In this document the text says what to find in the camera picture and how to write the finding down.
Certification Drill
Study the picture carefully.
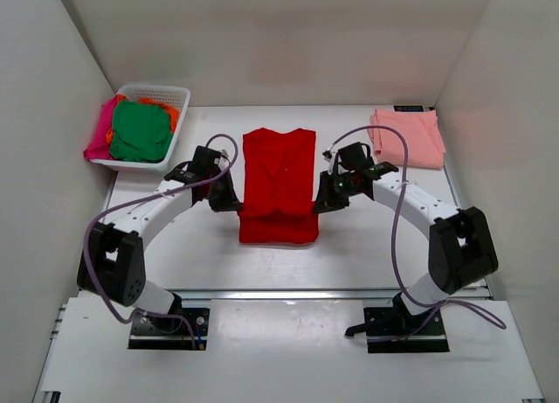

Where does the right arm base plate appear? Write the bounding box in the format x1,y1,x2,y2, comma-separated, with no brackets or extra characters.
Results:
344,305,450,354

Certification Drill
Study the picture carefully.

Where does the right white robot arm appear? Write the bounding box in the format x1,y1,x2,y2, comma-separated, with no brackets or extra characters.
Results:
313,142,499,334

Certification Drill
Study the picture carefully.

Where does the folded pink t shirt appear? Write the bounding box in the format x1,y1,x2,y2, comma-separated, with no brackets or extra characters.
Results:
369,108,445,170

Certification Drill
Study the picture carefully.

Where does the orange t shirt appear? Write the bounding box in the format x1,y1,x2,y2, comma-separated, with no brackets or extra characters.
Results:
105,94,180,145

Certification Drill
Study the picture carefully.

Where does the aluminium table rail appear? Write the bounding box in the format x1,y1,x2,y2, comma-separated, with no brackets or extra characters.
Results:
174,288,397,301

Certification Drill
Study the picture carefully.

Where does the magenta t shirt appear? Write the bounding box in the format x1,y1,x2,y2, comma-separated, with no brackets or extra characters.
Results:
83,94,128,161

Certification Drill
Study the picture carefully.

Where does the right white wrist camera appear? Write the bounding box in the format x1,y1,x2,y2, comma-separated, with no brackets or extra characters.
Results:
322,148,337,162

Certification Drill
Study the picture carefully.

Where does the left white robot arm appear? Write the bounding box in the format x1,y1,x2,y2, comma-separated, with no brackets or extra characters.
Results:
77,146,242,331

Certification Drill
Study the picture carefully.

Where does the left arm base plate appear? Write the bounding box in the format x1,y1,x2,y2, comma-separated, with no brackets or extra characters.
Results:
128,307,210,351

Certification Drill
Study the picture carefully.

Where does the white plastic basket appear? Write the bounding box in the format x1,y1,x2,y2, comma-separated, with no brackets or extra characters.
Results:
89,83,190,172

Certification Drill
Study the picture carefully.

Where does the red t shirt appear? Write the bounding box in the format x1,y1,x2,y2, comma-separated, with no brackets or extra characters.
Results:
238,128,319,246

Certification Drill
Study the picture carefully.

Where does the green t shirt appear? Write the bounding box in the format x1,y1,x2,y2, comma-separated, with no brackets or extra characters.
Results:
108,101,174,163

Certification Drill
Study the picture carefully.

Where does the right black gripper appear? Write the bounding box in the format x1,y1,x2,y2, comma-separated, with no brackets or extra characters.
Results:
312,170,355,215

